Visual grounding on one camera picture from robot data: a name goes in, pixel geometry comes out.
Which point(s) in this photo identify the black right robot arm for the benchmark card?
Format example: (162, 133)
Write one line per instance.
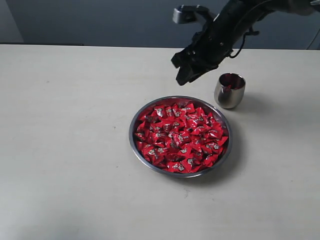
(262, 8)

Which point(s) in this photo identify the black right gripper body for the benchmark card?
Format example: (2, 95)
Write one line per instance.
(216, 40)

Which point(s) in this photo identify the stainless steel cup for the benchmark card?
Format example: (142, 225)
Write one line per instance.
(229, 90)

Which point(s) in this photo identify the round steel plate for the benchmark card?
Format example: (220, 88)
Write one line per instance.
(151, 138)

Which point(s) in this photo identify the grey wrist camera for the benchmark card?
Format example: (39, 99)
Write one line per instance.
(187, 14)

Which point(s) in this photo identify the red wrapped candy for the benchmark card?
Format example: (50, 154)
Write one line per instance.
(175, 167)
(211, 148)
(159, 111)
(188, 109)
(181, 138)

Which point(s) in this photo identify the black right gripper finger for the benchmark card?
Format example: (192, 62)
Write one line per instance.
(183, 58)
(190, 73)

